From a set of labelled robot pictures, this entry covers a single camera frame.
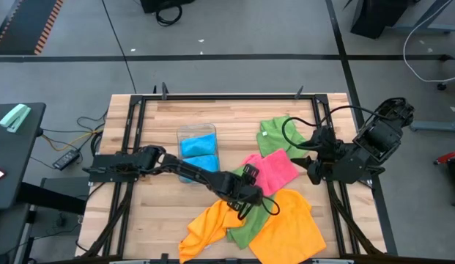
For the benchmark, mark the black desk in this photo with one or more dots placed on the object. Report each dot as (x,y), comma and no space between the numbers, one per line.
(14,154)

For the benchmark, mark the blue microfiber towel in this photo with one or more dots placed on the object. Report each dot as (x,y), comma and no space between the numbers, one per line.
(205,163)
(198,146)

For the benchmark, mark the black caster wheel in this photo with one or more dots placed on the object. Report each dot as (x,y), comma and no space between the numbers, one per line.
(442,87)

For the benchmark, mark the mint green stapler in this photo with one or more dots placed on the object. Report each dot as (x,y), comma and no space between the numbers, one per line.
(14,117)

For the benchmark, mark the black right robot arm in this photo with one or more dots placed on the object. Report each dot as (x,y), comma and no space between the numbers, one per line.
(373,143)

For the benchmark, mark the red and black chair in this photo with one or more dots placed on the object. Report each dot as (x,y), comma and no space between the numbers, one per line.
(450,157)

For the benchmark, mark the grey table foot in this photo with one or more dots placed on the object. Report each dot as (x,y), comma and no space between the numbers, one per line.
(436,126)

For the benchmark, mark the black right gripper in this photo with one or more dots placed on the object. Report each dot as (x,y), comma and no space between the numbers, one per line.
(324,154)

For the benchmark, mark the green microfiber towel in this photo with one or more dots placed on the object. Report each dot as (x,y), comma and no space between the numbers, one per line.
(249,231)
(273,137)

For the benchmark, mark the clear plastic bin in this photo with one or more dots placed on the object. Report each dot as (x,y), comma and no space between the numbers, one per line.
(198,128)

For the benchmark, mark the black furniture base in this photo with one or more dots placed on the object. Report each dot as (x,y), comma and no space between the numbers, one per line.
(377,18)

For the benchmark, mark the black box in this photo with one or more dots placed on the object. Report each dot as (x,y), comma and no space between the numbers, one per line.
(165,4)

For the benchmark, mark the black power adapter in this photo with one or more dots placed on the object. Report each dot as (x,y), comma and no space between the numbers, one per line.
(66,160)

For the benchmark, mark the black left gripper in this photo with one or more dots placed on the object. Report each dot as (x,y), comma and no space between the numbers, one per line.
(242,190)

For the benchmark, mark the black mat with striped edge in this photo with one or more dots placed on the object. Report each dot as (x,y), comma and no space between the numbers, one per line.
(25,25)

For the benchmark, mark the orange microfiber towel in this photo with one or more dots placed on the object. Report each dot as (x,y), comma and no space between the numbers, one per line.
(209,227)
(289,231)

